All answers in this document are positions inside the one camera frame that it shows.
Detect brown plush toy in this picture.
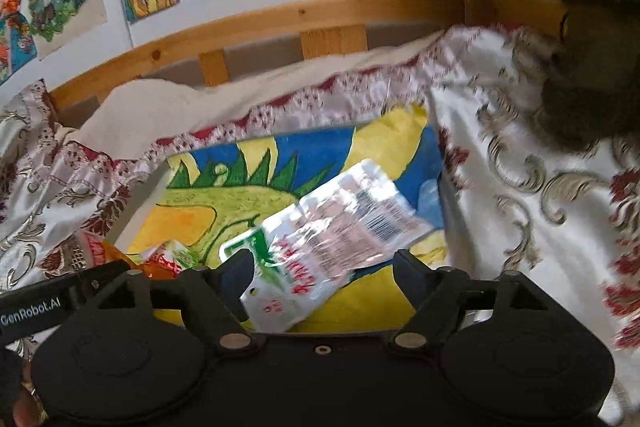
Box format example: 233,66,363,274
532,1,640,154

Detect red and green snack packet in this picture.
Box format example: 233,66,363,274
140,239,209,281

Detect white snack packet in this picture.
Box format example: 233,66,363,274
220,158,434,333

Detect floral satin blanket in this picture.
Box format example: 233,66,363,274
0,24,640,427

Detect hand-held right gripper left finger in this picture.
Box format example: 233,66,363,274
92,249,257,351

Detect cream sheet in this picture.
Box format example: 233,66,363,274
55,32,447,162

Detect grey tray with painted bottom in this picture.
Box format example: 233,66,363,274
124,103,449,334

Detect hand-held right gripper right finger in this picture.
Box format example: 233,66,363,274
392,249,549,351

